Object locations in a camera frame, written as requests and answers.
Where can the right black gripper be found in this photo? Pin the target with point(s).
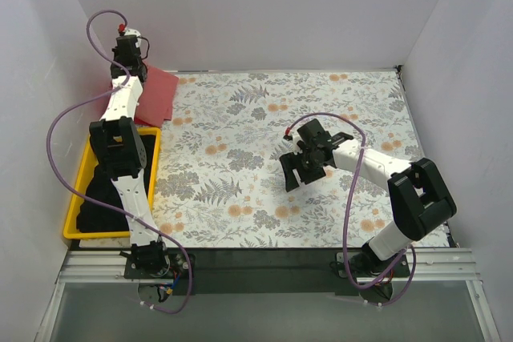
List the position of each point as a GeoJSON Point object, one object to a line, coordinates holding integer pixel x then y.
{"type": "Point", "coordinates": [302, 167]}

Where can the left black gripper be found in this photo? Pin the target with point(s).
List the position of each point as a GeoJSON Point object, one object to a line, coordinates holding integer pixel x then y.
{"type": "Point", "coordinates": [128, 70]}

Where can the salmon pink t shirt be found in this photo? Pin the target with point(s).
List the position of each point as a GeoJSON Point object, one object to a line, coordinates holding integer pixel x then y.
{"type": "Point", "coordinates": [156, 101]}

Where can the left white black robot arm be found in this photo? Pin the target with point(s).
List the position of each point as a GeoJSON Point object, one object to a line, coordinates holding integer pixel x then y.
{"type": "Point", "coordinates": [120, 152]}

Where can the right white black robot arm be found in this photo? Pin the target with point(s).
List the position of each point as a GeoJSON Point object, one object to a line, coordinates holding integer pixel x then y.
{"type": "Point", "coordinates": [419, 197]}

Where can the floral patterned table mat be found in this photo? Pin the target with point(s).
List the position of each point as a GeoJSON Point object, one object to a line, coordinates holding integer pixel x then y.
{"type": "Point", "coordinates": [220, 183]}

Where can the yellow plastic bin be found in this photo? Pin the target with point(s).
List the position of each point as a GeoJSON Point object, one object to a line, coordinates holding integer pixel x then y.
{"type": "Point", "coordinates": [88, 221]}

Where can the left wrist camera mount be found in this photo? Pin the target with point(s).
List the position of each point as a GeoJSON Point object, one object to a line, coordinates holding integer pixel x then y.
{"type": "Point", "coordinates": [124, 30]}

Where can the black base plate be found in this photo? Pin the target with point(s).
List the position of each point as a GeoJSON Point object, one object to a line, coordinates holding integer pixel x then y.
{"type": "Point", "coordinates": [254, 271]}

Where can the aluminium frame rail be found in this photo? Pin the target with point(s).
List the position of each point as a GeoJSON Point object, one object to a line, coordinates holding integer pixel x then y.
{"type": "Point", "coordinates": [434, 294]}

